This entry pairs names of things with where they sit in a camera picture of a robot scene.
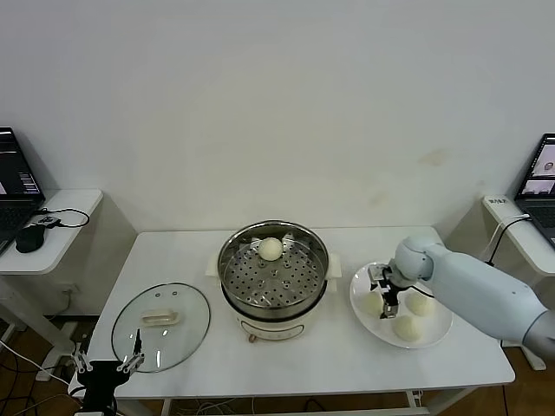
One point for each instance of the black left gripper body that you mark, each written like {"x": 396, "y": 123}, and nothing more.
{"x": 102, "y": 375}

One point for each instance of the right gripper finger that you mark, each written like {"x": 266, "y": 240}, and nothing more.
{"x": 374, "y": 286}
{"x": 389, "y": 311}

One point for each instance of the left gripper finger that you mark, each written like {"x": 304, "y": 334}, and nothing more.
{"x": 80, "y": 363}
{"x": 138, "y": 346}

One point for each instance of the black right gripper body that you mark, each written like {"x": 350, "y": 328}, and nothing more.
{"x": 392, "y": 291}

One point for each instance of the white steamed baozi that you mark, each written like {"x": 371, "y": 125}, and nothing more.
{"x": 269, "y": 250}
{"x": 419, "y": 304}
{"x": 407, "y": 331}
{"x": 371, "y": 304}

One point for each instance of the round glass pot lid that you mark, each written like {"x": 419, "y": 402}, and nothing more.
{"x": 186, "y": 312}

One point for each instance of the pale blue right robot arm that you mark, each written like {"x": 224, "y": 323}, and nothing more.
{"x": 477, "y": 286}

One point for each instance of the perforated steel steamer basket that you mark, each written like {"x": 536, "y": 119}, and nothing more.
{"x": 273, "y": 281}

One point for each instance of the round white plate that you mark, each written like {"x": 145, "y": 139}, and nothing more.
{"x": 368, "y": 325}

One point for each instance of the white electric cooking pot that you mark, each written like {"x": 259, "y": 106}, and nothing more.
{"x": 277, "y": 329}

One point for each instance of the white side table with mouse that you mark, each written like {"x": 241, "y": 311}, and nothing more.
{"x": 65, "y": 234}

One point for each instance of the black computer mouse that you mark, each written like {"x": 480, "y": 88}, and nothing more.
{"x": 29, "y": 239}

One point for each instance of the white printed label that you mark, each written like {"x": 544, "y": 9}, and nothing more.
{"x": 498, "y": 201}

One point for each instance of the white side table with label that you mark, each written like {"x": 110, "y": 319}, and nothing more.
{"x": 526, "y": 242}

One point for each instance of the black laptop with dark screen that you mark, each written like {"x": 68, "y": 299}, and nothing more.
{"x": 17, "y": 216}

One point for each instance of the grey laptop with pink screen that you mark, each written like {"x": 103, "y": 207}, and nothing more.
{"x": 539, "y": 212}

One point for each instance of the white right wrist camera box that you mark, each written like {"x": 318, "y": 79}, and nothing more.
{"x": 376, "y": 274}

